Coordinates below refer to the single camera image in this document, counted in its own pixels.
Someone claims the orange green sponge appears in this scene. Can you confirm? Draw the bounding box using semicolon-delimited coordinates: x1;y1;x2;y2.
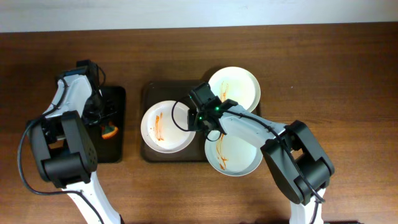
100;121;119;139

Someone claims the white plate stained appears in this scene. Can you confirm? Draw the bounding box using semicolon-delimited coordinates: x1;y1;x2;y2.
141;100;195;154

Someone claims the white plate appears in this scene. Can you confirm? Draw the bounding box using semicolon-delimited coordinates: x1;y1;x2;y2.
205;131;262;177
208;67;261;112

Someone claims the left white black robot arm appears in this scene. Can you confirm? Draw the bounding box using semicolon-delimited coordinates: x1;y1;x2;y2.
23;74;123;223

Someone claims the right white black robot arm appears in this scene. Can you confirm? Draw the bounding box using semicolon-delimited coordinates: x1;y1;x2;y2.
188;97;335;223

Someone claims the small black tray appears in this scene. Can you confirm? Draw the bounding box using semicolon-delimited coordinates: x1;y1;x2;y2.
82;86;126;163

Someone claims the brown serving tray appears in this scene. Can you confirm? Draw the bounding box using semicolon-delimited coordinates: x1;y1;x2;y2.
140;80;262;163

